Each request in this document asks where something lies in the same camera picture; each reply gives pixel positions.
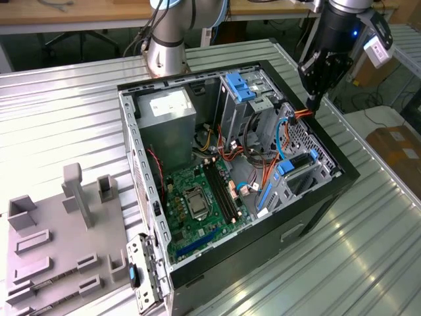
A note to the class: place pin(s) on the grey metal shelf frame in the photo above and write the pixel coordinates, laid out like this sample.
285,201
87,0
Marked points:
408,36

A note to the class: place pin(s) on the blue drive latch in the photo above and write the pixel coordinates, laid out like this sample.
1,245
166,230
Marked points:
240,87

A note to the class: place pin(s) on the grey drive cage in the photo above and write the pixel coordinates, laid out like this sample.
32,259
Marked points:
233,115

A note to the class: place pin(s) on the brown cardboard box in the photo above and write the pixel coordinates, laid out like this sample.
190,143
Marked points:
394,151

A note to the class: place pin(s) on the grey disk bay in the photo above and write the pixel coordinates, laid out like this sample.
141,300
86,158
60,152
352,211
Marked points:
302,187

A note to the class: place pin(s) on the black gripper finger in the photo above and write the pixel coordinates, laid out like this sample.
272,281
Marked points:
338,72
307,67

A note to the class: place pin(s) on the grey parts rack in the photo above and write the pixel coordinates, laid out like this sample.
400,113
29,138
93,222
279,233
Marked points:
65,237

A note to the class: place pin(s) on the black office chair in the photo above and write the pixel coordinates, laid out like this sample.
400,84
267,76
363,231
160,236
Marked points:
82,42

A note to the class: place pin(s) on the brown cardboard panel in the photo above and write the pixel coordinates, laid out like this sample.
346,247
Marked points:
368,74

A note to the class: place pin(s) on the hard disk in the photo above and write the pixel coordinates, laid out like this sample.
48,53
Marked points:
285,167

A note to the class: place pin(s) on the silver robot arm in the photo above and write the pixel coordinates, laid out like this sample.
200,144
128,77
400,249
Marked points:
167,42

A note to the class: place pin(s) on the green motherboard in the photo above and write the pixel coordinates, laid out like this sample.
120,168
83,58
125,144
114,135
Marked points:
210,227

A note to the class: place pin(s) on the silver CPU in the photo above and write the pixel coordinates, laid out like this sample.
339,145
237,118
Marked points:
198,205

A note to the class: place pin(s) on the black open PC case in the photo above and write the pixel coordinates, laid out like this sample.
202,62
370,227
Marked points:
230,263

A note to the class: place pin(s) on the wooden desk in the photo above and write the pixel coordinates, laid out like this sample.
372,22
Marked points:
65,14
279,13

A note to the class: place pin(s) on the blue expansion slot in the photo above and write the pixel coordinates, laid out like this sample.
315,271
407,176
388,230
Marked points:
197,244

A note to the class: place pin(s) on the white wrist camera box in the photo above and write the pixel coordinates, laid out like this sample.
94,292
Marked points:
378,52

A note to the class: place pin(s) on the CPU socket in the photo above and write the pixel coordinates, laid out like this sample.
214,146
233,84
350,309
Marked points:
187,195

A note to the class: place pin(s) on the grey power supply box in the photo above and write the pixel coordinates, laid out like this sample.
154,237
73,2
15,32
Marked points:
167,131

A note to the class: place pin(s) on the black RAM slot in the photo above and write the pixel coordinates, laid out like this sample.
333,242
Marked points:
224,191
215,192

